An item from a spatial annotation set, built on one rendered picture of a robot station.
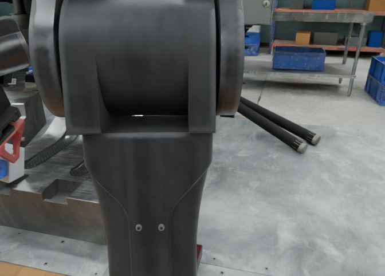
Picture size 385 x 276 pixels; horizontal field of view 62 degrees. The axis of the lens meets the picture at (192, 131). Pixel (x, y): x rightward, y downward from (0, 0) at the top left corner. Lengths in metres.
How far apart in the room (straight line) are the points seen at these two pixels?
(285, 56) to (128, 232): 4.03
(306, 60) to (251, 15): 2.97
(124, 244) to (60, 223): 0.45
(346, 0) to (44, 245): 6.82
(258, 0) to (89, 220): 0.95
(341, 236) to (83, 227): 0.45
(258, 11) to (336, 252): 0.88
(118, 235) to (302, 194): 0.59
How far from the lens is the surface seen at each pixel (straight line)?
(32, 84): 1.60
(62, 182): 0.63
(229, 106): 0.15
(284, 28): 7.07
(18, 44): 0.50
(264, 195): 0.71
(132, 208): 0.16
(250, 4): 1.24
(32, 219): 0.65
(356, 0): 7.11
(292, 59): 4.16
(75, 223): 0.60
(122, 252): 0.17
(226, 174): 0.76
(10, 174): 0.63
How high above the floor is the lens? 1.21
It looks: 25 degrees down
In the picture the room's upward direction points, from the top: straight up
